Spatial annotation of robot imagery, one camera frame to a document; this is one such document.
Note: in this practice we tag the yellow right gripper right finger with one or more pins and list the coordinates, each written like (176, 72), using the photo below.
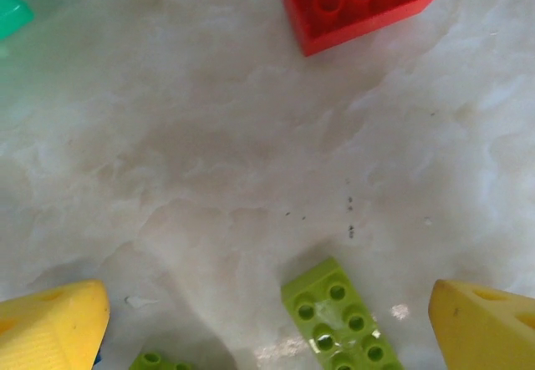
(485, 336)

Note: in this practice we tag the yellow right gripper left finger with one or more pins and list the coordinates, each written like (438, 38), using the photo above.
(50, 332)

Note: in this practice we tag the long red lego brick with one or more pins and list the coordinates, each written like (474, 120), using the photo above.
(326, 36)

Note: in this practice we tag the small blue lego brick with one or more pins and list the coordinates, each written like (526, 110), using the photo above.
(98, 357)

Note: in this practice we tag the thick lime lego brick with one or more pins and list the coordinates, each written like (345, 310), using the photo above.
(150, 362)

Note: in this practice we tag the flat lime lego brick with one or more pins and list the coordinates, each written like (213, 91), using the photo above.
(330, 324)

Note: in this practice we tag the green bin holding red bricks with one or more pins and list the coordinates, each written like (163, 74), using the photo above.
(10, 11)

